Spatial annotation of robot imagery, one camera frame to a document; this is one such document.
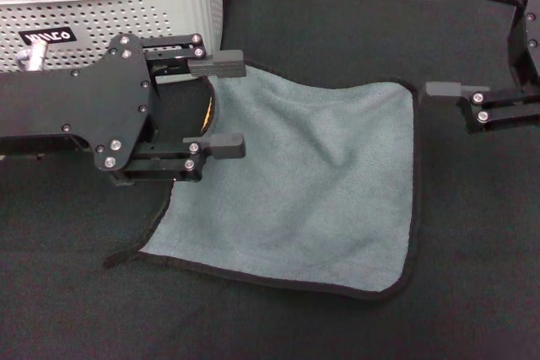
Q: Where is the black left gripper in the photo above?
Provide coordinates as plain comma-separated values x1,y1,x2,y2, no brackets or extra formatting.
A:
0,32,158,187

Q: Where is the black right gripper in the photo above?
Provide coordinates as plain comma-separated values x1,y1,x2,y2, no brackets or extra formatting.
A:
416,0,540,136

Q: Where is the yellow and grey towel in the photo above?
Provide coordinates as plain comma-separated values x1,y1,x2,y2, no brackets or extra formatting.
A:
103,58,424,304

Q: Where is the grey perforated storage box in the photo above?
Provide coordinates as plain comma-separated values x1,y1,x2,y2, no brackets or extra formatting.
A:
0,0,224,75

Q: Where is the black tablecloth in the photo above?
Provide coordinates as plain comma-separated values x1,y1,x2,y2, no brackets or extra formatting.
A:
0,0,540,360

